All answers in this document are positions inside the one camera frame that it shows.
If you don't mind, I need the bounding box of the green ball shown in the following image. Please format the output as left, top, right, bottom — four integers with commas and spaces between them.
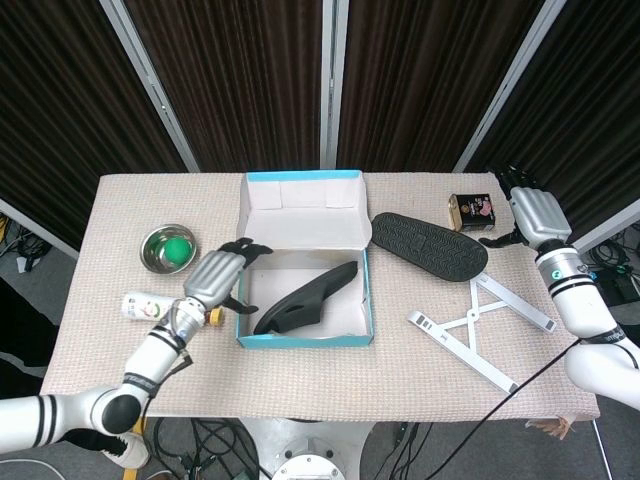
164, 237, 192, 265

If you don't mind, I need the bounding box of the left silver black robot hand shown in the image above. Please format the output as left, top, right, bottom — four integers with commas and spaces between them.
182, 238, 275, 316

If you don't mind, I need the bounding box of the grey aluminium partition post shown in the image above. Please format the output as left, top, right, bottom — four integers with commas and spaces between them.
569, 198, 640, 256
98, 0, 201, 174
452, 0, 570, 174
0, 196, 81, 260
318, 0, 350, 171

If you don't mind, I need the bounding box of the black luncheon meat can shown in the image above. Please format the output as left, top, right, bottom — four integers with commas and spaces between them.
447, 193, 499, 234

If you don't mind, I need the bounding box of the beige woven tablecloth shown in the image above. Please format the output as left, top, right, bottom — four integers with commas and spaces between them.
38, 167, 601, 421

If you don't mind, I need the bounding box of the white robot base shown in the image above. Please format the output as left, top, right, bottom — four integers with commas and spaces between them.
239, 417, 382, 480

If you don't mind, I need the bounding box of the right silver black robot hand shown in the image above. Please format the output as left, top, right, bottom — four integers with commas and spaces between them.
480, 162, 573, 251

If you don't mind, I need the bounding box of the yellow floor tape strip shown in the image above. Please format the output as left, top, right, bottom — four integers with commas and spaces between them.
122, 417, 150, 480

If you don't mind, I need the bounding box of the black power strip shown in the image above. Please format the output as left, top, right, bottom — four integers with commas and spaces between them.
592, 264, 640, 302

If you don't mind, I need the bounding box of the black trouser leg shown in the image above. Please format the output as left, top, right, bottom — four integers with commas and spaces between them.
62, 428, 126, 454

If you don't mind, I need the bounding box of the brown paper scrap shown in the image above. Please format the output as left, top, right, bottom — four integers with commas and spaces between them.
523, 417, 577, 437

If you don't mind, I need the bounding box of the light blue shoe box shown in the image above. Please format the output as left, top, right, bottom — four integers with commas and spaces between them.
234, 169, 376, 350

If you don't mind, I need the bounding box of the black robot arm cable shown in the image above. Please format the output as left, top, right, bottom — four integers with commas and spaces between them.
457, 338, 586, 480

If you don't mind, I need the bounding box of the yellow capped drink bottle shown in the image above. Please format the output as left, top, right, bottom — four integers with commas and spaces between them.
121, 292, 225, 329

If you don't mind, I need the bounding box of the stainless steel bowl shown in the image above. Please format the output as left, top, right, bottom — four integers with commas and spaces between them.
139, 223, 197, 275

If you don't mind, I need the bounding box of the dark brown corrugated panel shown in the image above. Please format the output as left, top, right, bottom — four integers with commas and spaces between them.
467, 0, 640, 246
124, 0, 330, 174
337, 0, 545, 174
0, 0, 190, 251

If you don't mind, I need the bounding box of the black floor cable bundle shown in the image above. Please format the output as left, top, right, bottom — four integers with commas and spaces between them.
151, 417, 264, 480

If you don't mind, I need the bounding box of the white folding laptop stand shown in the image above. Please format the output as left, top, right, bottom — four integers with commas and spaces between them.
405, 272, 558, 395

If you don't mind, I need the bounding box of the white sneaker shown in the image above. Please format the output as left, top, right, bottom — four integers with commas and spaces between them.
102, 429, 151, 469

